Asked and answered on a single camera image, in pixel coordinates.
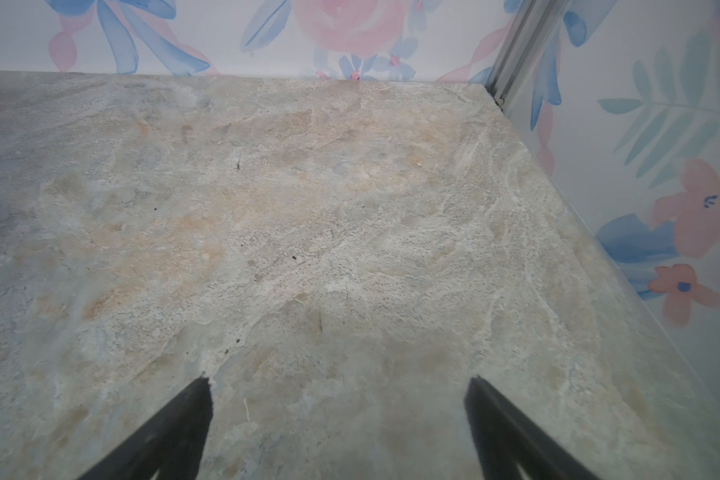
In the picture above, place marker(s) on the aluminium corner post right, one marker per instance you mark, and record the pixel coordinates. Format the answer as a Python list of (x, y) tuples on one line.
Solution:
[(529, 30)]

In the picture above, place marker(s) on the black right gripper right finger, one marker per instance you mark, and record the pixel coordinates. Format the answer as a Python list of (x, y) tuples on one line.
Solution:
[(509, 444)]

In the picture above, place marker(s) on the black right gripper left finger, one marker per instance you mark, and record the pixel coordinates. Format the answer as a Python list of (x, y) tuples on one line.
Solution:
[(169, 445)]

